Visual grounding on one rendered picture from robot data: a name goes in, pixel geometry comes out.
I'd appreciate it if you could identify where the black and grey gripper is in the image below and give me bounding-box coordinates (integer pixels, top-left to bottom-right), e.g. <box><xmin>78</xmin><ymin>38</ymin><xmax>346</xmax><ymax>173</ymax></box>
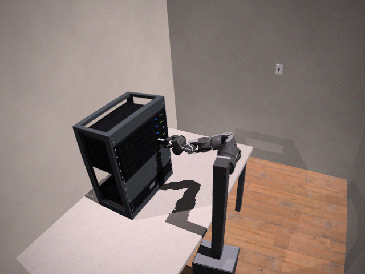
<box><xmin>163</xmin><ymin>135</ymin><xmax>191</xmax><ymax>155</ymax></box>

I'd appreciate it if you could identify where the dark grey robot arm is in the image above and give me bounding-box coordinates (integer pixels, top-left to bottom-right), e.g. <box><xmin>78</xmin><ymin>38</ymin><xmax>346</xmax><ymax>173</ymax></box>
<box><xmin>184</xmin><ymin>132</ymin><xmax>241</xmax><ymax>178</ymax></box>

